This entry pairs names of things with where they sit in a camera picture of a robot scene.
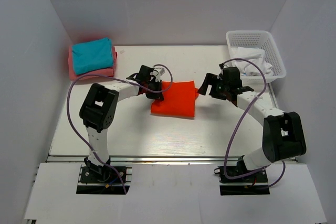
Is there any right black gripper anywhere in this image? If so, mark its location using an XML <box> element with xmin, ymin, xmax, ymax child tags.
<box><xmin>198</xmin><ymin>73</ymin><xmax>230</xmax><ymax>100</ymax></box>

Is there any orange polo shirt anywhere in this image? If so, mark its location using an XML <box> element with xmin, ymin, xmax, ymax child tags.
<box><xmin>151</xmin><ymin>81</ymin><xmax>198</xmax><ymax>118</ymax></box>

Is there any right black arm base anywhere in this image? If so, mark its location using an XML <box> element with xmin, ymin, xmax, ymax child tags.
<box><xmin>214</xmin><ymin>166</ymin><xmax>270</xmax><ymax>196</ymax></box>

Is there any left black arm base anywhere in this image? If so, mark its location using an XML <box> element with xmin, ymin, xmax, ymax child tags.
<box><xmin>76</xmin><ymin>157</ymin><xmax>132</xmax><ymax>195</ymax></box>

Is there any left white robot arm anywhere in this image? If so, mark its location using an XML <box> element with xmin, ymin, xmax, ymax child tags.
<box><xmin>79</xmin><ymin>65</ymin><xmax>165</xmax><ymax>182</ymax></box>

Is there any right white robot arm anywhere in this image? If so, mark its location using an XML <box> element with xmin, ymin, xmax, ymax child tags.
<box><xmin>198</xmin><ymin>67</ymin><xmax>307</xmax><ymax>182</ymax></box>

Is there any crumpled white t-shirt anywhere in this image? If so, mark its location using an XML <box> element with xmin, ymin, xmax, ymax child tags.
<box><xmin>232</xmin><ymin>47</ymin><xmax>274</xmax><ymax>77</ymax></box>

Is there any folded pink t-shirt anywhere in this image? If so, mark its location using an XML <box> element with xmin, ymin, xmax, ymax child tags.
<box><xmin>68</xmin><ymin>46</ymin><xmax>117</xmax><ymax>81</ymax></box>

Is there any white plastic basket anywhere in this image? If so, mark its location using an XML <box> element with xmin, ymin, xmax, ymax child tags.
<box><xmin>226</xmin><ymin>30</ymin><xmax>286</xmax><ymax>83</ymax></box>

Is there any folded teal t-shirt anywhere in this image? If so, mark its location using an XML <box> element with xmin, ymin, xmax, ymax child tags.
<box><xmin>71</xmin><ymin>38</ymin><xmax>114</xmax><ymax>75</ymax></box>

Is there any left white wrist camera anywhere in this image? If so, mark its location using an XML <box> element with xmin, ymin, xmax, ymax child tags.
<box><xmin>152</xmin><ymin>67</ymin><xmax>165</xmax><ymax>78</ymax></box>

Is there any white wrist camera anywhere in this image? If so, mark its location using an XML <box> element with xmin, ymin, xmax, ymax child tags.
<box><xmin>219</xmin><ymin>63</ymin><xmax>226</xmax><ymax>79</ymax></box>
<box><xmin>152</xmin><ymin>67</ymin><xmax>165</xmax><ymax>78</ymax></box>

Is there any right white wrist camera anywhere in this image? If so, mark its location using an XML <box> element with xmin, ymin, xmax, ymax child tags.
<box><xmin>219</xmin><ymin>63</ymin><xmax>226</xmax><ymax>79</ymax></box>

